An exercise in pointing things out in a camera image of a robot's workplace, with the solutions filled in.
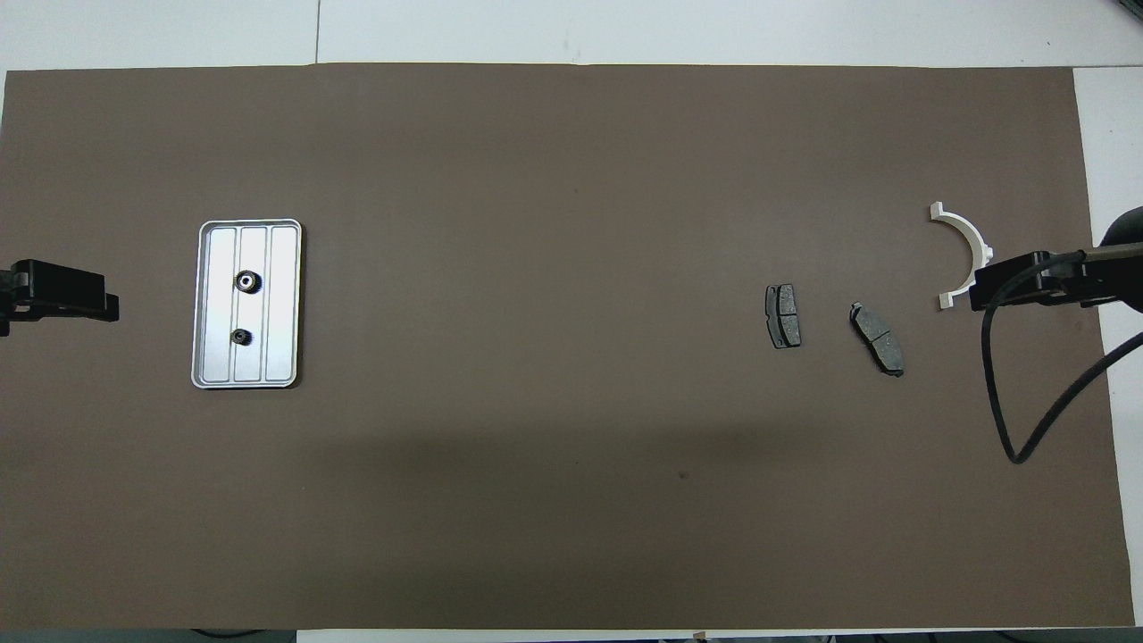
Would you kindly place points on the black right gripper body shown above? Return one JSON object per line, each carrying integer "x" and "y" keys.
{"x": 1094, "y": 290}

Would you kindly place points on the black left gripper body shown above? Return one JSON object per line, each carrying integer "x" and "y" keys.
{"x": 7, "y": 295}

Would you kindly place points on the small black bearing gear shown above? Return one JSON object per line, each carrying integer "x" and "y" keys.
{"x": 240, "y": 337}

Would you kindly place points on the small black round part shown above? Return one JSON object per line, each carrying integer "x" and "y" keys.
{"x": 247, "y": 281}

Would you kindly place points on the silver metal tray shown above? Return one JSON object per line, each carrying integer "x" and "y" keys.
{"x": 277, "y": 304}

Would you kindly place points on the elongated dark brake pad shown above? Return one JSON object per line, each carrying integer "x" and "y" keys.
{"x": 877, "y": 338}

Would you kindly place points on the rectangular dark brake pad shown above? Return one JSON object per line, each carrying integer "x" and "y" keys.
{"x": 783, "y": 315}

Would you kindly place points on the brown table mat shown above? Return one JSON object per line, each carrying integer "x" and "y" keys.
{"x": 571, "y": 446}

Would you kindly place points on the white semicircular bracket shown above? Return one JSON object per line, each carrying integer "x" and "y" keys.
{"x": 937, "y": 212}

